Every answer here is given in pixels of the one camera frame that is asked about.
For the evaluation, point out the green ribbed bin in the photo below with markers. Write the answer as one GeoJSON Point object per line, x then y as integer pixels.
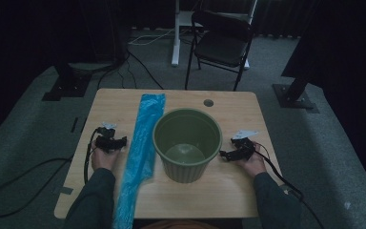
{"type": "Point", "coordinates": [187, 133]}

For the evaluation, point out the round table grommet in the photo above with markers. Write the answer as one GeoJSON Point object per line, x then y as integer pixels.
{"type": "Point", "coordinates": [208, 103]}

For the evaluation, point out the white floor scrap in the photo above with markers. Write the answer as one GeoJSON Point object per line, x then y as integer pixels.
{"type": "Point", "coordinates": [347, 205]}

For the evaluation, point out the dark curtain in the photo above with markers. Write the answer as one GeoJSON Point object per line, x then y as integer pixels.
{"type": "Point", "coordinates": [346, 47]}

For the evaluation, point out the black stand with flat base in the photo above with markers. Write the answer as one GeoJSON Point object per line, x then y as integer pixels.
{"type": "Point", "coordinates": [68, 87]}

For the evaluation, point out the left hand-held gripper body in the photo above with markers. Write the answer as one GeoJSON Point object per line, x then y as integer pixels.
{"type": "Point", "coordinates": [106, 142]}

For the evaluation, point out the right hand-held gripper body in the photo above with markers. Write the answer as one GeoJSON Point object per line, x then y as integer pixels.
{"type": "Point", "coordinates": [244, 149]}

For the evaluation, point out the person's right hand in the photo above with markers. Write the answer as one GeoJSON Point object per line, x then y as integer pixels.
{"type": "Point", "coordinates": [256, 163]}

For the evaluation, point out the grey tape strip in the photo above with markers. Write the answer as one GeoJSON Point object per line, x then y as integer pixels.
{"type": "Point", "coordinates": [66, 191]}

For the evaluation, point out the person's left hand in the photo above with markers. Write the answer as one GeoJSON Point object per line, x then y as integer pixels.
{"type": "Point", "coordinates": [103, 160]}

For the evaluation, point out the blue plastic bag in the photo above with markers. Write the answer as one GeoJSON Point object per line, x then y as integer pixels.
{"type": "Point", "coordinates": [143, 143]}

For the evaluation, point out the black stand with bolted base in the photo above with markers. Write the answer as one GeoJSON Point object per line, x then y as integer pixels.
{"type": "Point", "coordinates": [294, 97]}

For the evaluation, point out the black folding chair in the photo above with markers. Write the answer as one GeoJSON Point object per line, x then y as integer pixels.
{"type": "Point", "coordinates": [222, 46]}

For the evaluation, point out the black floor tape strip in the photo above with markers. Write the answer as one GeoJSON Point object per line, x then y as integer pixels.
{"type": "Point", "coordinates": [84, 124]}
{"type": "Point", "coordinates": [74, 124]}

